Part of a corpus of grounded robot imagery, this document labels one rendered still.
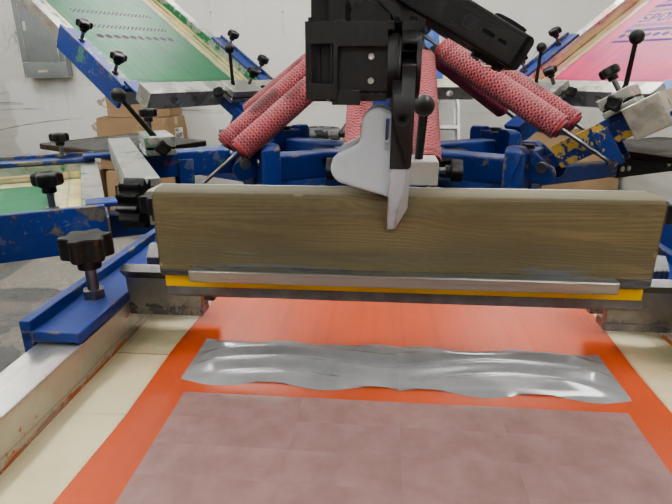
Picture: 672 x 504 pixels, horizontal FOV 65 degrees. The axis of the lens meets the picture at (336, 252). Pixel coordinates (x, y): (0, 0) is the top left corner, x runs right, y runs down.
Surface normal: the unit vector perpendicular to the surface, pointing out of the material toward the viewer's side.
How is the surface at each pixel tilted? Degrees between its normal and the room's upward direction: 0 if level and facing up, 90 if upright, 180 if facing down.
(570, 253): 90
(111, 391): 0
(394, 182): 104
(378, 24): 90
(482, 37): 91
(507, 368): 33
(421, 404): 0
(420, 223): 90
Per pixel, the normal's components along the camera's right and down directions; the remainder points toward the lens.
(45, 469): 0.00, -0.95
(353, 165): -0.08, 0.24
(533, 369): -0.11, -0.64
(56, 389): 1.00, 0.03
